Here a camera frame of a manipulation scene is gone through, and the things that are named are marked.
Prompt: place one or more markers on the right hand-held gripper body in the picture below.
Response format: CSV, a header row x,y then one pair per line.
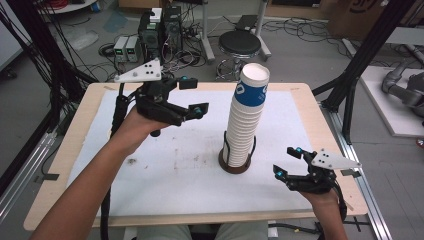
x,y
316,180

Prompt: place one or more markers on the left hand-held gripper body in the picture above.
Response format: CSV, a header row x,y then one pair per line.
x,y
156,100

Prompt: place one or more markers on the round dark cup base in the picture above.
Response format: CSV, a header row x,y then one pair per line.
x,y
233,169

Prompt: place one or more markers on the stack of white paper cups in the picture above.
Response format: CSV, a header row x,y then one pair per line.
x,y
245,123

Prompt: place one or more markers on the person's right hand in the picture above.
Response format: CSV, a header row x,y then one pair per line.
x,y
321,199

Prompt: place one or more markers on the person's left hand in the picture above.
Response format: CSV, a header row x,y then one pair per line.
x,y
133,131

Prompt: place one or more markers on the white metal stand leg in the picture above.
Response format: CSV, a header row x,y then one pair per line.
x,y
206,36
263,33

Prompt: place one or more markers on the black computer tower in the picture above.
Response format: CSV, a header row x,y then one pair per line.
x,y
172,30
150,36

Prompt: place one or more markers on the grey bench power supply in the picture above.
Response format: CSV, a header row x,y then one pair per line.
x,y
134,48
120,48

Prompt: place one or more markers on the white table mat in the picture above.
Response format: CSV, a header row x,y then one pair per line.
x,y
186,173

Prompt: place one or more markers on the black round stool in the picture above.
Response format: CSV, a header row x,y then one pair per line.
x,y
239,43

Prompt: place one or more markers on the person's right leg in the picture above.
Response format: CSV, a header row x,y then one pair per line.
x,y
240,232

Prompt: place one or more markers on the person's leg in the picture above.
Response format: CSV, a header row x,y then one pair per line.
x,y
163,233
240,232

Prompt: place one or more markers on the small white box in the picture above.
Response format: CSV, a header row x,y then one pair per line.
x,y
156,15

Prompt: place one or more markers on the white floor board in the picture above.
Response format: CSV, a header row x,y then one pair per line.
x,y
386,110

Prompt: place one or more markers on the person's left leg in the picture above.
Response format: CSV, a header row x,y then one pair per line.
x,y
163,233

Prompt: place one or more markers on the brown cardboard box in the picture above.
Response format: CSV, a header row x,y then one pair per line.
x,y
360,16

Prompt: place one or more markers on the aluminium floor rail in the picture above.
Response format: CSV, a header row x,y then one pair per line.
x,y
363,186
23,180

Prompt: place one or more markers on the black metal frame post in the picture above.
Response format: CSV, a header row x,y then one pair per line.
x,y
363,56
43,50

